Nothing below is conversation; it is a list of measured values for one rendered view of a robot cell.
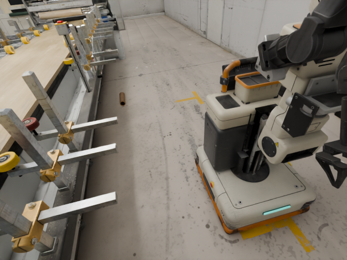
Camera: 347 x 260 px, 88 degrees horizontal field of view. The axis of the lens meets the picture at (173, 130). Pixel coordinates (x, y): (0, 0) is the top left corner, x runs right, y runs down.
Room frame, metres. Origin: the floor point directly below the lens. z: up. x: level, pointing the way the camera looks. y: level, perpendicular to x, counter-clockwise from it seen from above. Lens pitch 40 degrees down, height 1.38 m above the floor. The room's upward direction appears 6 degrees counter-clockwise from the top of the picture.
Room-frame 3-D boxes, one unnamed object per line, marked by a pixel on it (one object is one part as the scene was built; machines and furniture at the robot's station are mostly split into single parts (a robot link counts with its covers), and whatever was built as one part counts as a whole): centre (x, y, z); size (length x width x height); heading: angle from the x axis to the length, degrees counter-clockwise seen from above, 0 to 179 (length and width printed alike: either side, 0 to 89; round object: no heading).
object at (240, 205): (0.81, -0.53, 0.16); 0.67 x 0.64 x 0.25; 9
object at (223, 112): (0.90, -0.51, 0.59); 0.55 x 0.34 x 0.83; 99
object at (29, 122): (0.75, 0.72, 0.85); 0.08 x 0.08 x 0.11
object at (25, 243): (0.27, 0.48, 0.83); 0.14 x 0.06 x 0.05; 10
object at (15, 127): (0.49, 0.52, 0.88); 0.04 x 0.04 x 0.48; 10
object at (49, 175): (0.51, 0.52, 0.83); 0.14 x 0.06 x 0.05; 10
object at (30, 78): (0.74, 0.56, 0.91); 0.04 x 0.04 x 0.48; 10
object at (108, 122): (0.79, 0.52, 0.81); 0.43 x 0.03 x 0.04; 100
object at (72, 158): (0.54, 0.48, 0.83); 0.43 x 0.03 x 0.04; 100
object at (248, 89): (0.92, -0.51, 0.87); 0.23 x 0.15 x 0.11; 99
